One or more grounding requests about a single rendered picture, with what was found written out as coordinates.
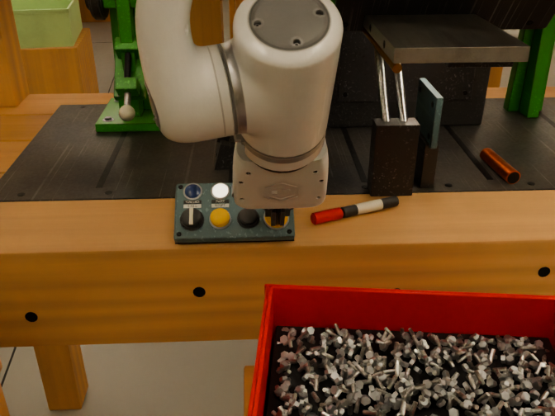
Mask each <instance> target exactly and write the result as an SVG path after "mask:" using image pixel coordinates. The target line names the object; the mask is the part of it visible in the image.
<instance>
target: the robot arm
mask: <svg viewBox="0 0 555 416"><path fill-rule="evenodd" d="M191 6H192V0H136V5H135V33H136V39H137V45H138V51H139V56H140V63H141V67H142V71H143V74H144V79H145V86H146V89H147V93H148V97H149V103H150V105H151V109H152V112H153V115H154V118H155V123H156V125H157V126H158V127H159V130H160V131H161V133H162V134H163V135H164V136H165V137H166V138H167V139H170V140H172V141H174V142H178V143H194V142H200V141H205V140H210V139H218V138H222V137H226V136H231V135H233V136H234V140H235V149H234V155H233V184H232V187H231V190H232V197H234V199H235V204H236V205H237V206H240V207H242V208H246V209H264V210H265V217H271V226H275V225H276V224H277V221H278V224H279V225H280V226H281V225H284V221H285V216H290V212H291V210H293V209H294V208H307V207H314V206H318V205H320V204H321V203H323V201H324V200H325V196H326V189H327V181H328V169H329V156H328V149H327V144H326V140H325V133H326V128H327V124H328V119H329V113H330V105H331V100H332V96H333V91H334V81H335V77H336V72H337V67H338V62H339V53H340V48H341V43H342V39H343V32H344V27H343V21H342V17H341V15H340V13H339V10H338V9H337V7H336V6H335V5H334V4H333V3H332V2H331V1H330V0H244V1H243V2H242V3H241V4H240V5H239V7H238V8H237V10H236V12H235V16H234V20H233V38H232V39H230V40H228V41H226V42H224V43H220V44H216V45H207V46H198V45H195V44H194V43H193V40H192V33H191V26H190V11H191Z"/></svg>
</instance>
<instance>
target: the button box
mask: <svg viewBox="0 0 555 416"><path fill-rule="evenodd" d="M191 184H195V185H198V186H199V187H200V189H201V193H200V195H199V196H198V197H195V198H189V197H187V196H186V194H185V189H186V187H187V186H189V185H191ZM217 184H224V185H226V186H227V187H228V193H227V195H226V196H224V197H216V196H214V194H213V192H212V189H213V187H214V186H215V185H217ZM232 184H233V182H218V183H180V184H177V186H176V192H175V213H174V233H173V238H174V241H175V244H182V243H248V242H281V241H294V238H295V225H294V210H291V212H290V216H288V219H287V223H286V224H285V225H284V226H282V227H279V228H274V227H271V226H270V225H268V224H267V222H266V221H265V210H264V209H255V210H256V211H257V213H258V221H257V222H256V224H255V225H252V226H244V225H242V224H241V223H240V221H239V213H240V211H241V210H243V209H244V208H242V207H240V206H237V205H236V204H235V199H234V197H232V190H231V187H232ZM189 208H195V209H198V210H199V211H200V212H201V213H202V223H201V224H200V225H199V226H198V227H196V228H194V229H189V228H186V227H185V226H184V225H183V223H182V221H181V215H182V213H183V212H184V211H185V210H186V209H189ZM218 208H223V209H225V210H227V211H228V212H229V214H230V221H229V223H228V224H227V225H226V226H224V227H216V226H214V225H213V224H212V223H211V213H212V211H213V210H215V209H218Z"/></svg>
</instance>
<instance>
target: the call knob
mask: <svg viewBox="0 0 555 416"><path fill-rule="evenodd" d="M181 221H182V223H183V225H184V226H185V227H186V228H189V229H194V228H196V227H198V226H199V225H200V224H201V223H202V213H201V212H200V211H199V210H198V209H195V208H189V209H186V210H185V211H184V212H183V213H182V215H181Z"/></svg>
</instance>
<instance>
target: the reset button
mask: <svg viewBox="0 0 555 416"><path fill-rule="evenodd" d="M229 221H230V214H229V212H228V211H227V210H225V209H223V208H218V209H215V210H213V211H212V213H211V223H212V224H213V225H214V226H216V227H224V226H226V225H227V224H228V223H229Z"/></svg>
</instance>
